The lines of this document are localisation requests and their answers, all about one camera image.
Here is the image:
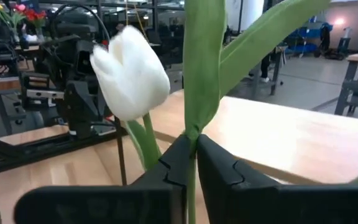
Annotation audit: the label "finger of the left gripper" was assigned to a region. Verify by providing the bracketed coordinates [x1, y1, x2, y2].
[63, 80, 106, 140]

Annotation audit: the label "red flowers in vase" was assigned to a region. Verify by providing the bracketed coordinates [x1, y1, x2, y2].
[22, 7, 48, 44]

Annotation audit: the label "white artificial tulip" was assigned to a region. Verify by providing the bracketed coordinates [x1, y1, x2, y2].
[89, 0, 332, 224]

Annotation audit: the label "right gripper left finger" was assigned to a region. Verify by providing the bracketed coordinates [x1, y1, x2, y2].
[13, 134, 193, 224]

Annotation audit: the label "person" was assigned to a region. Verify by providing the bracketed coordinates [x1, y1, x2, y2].
[259, 53, 272, 83]

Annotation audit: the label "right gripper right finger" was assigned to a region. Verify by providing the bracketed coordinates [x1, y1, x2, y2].
[196, 133, 358, 224]

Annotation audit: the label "black aluminium table frame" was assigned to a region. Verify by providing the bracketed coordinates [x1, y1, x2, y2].
[0, 129, 129, 179]

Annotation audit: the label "blue cart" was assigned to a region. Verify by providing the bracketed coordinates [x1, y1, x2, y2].
[286, 21, 334, 58]

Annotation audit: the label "mixed tulips in vase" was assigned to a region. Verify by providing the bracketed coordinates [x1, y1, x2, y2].
[0, 0, 23, 44]

